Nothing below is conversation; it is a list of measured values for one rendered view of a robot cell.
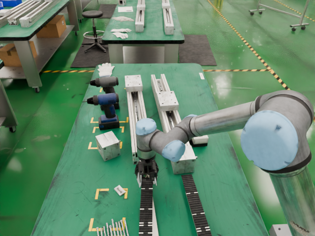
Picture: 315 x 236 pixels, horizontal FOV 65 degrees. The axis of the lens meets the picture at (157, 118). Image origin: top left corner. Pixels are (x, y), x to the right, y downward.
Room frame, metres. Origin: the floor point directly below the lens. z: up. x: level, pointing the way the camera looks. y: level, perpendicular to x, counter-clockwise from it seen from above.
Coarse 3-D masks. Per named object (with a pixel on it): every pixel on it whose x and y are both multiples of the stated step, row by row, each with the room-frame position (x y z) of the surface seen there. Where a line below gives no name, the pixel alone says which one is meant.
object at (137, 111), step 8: (128, 96) 1.36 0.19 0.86; (136, 96) 1.43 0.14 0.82; (128, 104) 1.27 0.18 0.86; (136, 104) 1.31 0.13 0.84; (128, 112) 1.22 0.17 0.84; (136, 112) 1.23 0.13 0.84; (144, 112) 1.19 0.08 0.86; (136, 120) 1.15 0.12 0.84; (136, 152) 0.86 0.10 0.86; (136, 160) 0.86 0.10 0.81
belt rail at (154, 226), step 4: (152, 200) 0.63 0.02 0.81; (152, 204) 0.61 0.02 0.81; (152, 208) 0.59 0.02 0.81; (152, 212) 0.57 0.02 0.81; (152, 216) 0.56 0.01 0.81; (152, 220) 0.54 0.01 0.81; (156, 220) 0.54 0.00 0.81; (152, 224) 0.52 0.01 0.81; (156, 224) 0.52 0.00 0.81; (152, 228) 0.51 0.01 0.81; (156, 228) 0.51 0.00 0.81; (152, 232) 0.49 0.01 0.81; (156, 232) 0.49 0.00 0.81
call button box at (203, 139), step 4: (200, 136) 1.01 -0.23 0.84; (204, 136) 1.01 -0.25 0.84; (192, 140) 1.01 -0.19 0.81; (196, 140) 0.99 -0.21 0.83; (200, 140) 0.99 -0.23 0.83; (204, 140) 1.00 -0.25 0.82; (192, 144) 1.00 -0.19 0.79; (196, 144) 0.99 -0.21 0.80; (200, 144) 0.99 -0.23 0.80; (204, 144) 1.00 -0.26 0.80
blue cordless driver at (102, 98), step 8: (96, 96) 1.15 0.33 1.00; (104, 96) 1.15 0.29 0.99; (112, 96) 1.16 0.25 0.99; (96, 104) 1.13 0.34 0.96; (104, 104) 1.14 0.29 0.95; (112, 104) 1.17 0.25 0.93; (112, 112) 1.16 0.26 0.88; (104, 120) 1.13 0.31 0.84; (112, 120) 1.14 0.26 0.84; (104, 128) 1.12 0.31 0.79; (112, 128) 1.14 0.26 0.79
